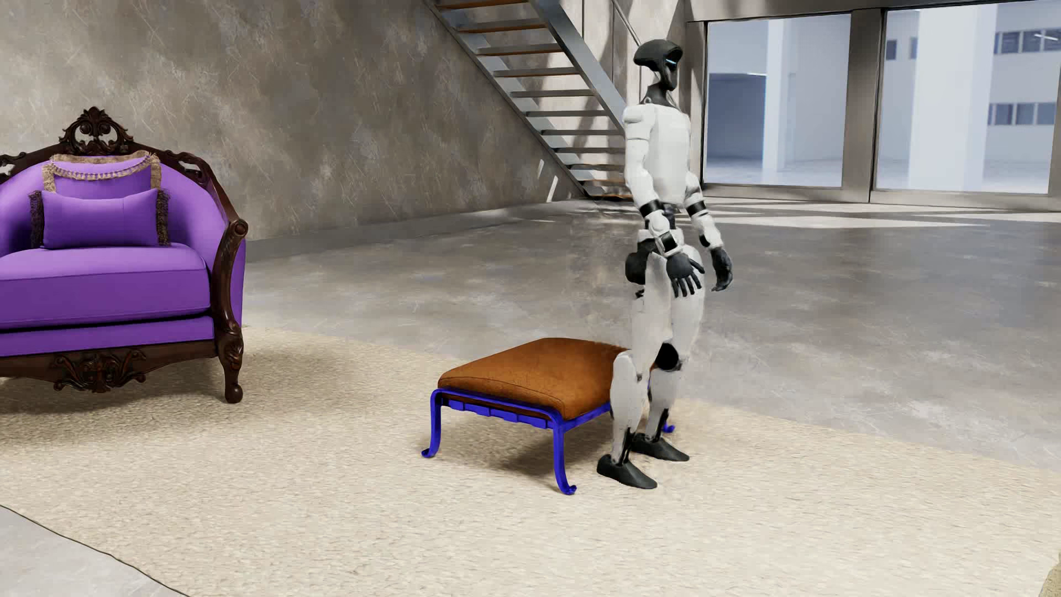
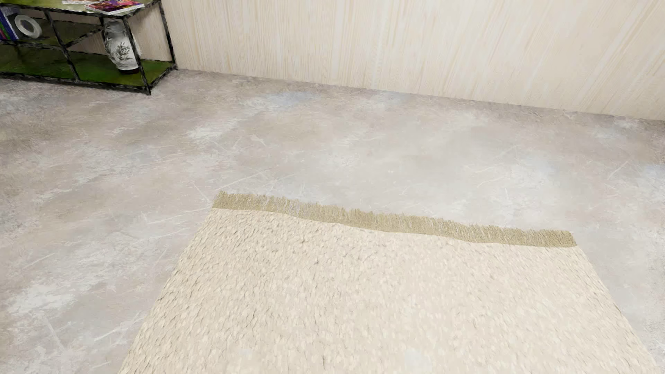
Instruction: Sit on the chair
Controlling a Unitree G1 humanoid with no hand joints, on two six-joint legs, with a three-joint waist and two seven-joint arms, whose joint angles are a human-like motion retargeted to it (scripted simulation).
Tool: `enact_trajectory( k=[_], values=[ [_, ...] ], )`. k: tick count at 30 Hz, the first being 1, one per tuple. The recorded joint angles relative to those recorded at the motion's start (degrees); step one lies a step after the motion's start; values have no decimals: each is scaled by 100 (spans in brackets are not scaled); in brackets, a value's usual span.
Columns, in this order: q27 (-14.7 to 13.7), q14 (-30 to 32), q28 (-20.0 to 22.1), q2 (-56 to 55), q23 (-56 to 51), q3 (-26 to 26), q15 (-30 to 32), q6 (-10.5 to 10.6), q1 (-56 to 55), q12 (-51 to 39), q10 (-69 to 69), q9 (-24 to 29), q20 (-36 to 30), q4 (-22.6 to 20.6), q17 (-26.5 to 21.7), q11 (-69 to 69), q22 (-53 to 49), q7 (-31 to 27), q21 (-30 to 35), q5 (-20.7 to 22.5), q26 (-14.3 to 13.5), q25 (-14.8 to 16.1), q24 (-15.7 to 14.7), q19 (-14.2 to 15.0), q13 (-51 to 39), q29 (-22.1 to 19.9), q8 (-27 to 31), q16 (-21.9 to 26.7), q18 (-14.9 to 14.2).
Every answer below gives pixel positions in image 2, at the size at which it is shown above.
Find beige fringed shag rug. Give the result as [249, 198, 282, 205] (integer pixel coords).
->
[117, 191, 662, 374]

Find white floral ceramic vase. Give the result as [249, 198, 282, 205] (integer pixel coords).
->
[102, 19, 142, 72]

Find black metal green-glass shelf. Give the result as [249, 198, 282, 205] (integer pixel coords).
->
[0, 0, 178, 96]

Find colourful magazine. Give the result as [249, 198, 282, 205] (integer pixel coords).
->
[61, 0, 145, 16]

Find colourful upright books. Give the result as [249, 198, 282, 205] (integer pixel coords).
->
[0, 7, 20, 42]

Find white ring-shaped ornament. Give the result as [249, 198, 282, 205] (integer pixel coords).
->
[14, 15, 43, 39]

